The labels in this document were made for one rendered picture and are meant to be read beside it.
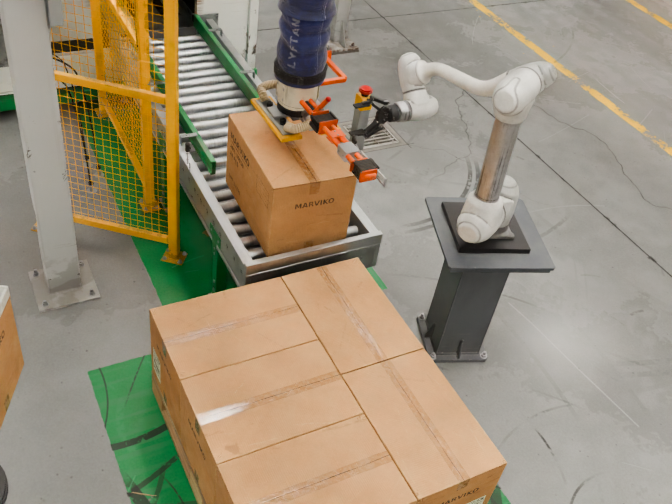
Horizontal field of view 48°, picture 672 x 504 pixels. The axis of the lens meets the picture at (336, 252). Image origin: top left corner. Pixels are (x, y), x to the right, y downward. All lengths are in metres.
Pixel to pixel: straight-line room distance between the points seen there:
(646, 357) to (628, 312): 0.33
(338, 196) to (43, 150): 1.31
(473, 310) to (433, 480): 1.16
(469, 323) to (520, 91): 1.36
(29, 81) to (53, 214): 0.70
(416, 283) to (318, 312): 1.15
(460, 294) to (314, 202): 0.84
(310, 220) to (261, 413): 0.97
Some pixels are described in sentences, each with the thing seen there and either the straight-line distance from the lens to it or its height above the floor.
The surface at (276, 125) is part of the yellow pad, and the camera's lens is 3.36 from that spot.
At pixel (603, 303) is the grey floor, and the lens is 4.66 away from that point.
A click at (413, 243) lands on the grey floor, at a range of 4.59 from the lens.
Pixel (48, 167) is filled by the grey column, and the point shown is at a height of 0.79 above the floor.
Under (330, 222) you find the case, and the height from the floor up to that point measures 0.70.
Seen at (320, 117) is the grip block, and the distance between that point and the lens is 3.22.
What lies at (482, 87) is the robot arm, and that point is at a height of 1.44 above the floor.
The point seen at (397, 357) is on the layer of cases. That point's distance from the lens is 3.20.
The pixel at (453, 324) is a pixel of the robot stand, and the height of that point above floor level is 0.24.
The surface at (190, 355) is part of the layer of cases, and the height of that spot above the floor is 0.54.
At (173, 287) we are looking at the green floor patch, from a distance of 4.13.
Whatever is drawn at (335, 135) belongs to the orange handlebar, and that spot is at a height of 1.23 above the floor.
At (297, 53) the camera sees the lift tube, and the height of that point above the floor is 1.44.
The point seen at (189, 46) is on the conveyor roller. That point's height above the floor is 0.54.
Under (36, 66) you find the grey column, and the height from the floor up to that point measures 1.29.
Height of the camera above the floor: 2.91
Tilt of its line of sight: 41 degrees down
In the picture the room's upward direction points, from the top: 10 degrees clockwise
